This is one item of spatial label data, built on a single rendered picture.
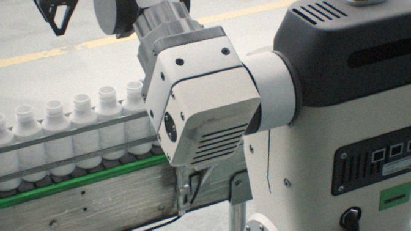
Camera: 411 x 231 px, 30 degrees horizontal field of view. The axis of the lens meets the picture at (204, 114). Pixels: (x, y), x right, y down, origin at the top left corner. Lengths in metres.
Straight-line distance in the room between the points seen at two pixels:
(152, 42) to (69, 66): 3.48
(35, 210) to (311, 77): 0.92
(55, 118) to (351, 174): 0.78
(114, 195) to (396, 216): 0.79
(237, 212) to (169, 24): 1.13
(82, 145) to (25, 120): 0.14
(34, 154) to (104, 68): 2.69
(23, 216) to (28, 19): 3.41
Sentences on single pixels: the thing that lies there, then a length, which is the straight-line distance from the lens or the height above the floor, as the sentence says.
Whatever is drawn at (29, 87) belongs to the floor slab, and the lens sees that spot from 4.19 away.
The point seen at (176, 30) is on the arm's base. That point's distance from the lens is 0.89.
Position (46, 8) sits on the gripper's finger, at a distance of 1.32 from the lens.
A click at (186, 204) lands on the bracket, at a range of 1.75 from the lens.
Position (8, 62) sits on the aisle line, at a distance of 4.48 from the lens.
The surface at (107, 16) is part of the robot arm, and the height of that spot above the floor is 1.57.
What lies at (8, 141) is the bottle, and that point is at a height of 1.12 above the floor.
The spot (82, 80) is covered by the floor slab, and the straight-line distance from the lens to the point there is 4.20.
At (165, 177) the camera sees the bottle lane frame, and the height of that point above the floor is 0.94.
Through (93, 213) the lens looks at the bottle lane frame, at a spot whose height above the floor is 0.90.
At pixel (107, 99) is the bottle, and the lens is 1.64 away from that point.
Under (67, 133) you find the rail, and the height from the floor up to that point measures 1.11.
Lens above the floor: 1.96
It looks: 31 degrees down
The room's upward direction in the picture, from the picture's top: 1 degrees counter-clockwise
